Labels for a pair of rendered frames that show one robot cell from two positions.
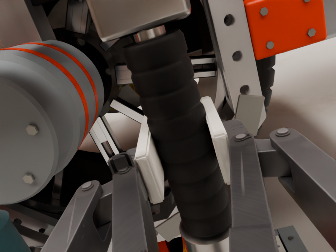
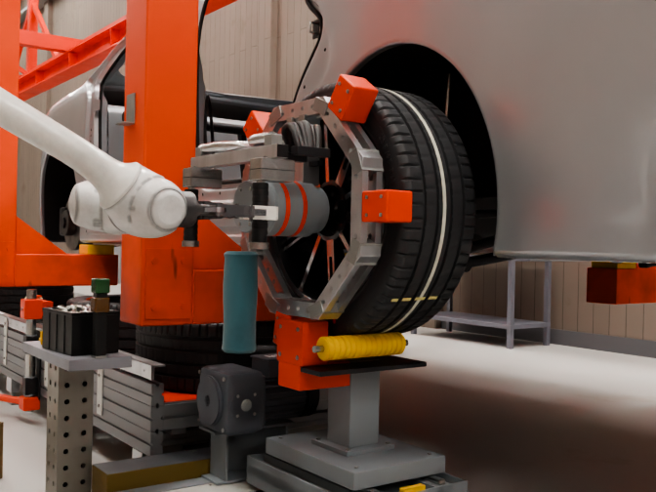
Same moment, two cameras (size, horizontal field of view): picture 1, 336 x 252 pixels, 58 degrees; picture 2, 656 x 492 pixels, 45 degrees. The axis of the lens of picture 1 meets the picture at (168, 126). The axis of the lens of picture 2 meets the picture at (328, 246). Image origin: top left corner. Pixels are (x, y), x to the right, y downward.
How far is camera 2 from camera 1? 1.68 m
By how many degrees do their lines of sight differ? 51
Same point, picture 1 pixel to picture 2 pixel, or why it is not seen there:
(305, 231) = not seen: outside the picture
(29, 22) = (302, 172)
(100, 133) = (330, 250)
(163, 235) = (309, 312)
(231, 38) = (354, 205)
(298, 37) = (376, 215)
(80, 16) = (342, 177)
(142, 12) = (255, 176)
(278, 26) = (370, 206)
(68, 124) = not seen: hidden behind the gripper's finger
